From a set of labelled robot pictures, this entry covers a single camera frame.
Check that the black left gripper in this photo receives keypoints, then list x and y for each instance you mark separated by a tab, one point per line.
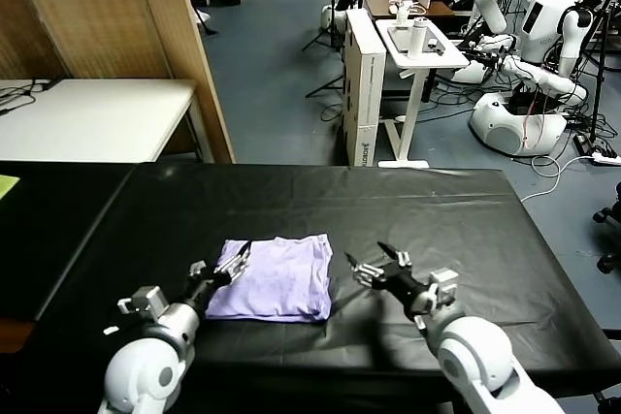
204	288

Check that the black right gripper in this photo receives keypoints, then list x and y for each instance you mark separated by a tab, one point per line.
407	288

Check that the lavender t-shirt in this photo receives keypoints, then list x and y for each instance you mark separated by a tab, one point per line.
276	283

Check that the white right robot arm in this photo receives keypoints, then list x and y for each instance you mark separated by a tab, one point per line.
475	356

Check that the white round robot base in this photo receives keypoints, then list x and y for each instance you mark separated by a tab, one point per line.
327	16

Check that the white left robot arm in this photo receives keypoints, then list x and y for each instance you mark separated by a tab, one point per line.
145	370

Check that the small white label tag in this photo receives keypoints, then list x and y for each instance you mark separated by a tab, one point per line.
110	330

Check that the tall white cardboard box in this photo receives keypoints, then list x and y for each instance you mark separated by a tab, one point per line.
361	94

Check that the white side table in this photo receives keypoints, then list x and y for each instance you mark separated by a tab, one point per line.
436	59

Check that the yellow-green paper sheet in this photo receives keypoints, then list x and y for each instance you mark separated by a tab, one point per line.
7	186

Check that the black office chair base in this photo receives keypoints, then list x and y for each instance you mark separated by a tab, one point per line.
604	216

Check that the small black device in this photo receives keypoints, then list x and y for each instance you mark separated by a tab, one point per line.
435	45

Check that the white bottle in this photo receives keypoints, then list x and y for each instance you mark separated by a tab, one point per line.
416	41

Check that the grey tablet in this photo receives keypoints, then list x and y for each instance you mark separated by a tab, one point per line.
400	38

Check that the white power strip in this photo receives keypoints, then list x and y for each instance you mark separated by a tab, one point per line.
606	158

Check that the black light stand tripod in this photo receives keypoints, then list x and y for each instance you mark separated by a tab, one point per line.
334	21

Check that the small white desk gadget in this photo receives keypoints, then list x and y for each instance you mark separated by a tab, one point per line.
401	14

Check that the wooden folding screen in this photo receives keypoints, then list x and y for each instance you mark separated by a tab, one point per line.
97	7

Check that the white humanoid robot black shoulders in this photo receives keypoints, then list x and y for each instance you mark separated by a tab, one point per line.
543	21

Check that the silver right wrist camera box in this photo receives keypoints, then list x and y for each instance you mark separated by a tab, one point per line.
444	285

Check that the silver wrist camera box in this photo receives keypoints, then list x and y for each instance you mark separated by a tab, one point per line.
444	285
148	301

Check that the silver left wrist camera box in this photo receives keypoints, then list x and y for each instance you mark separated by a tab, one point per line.
148	301

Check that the black camera tripod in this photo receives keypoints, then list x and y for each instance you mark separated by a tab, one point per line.
597	89

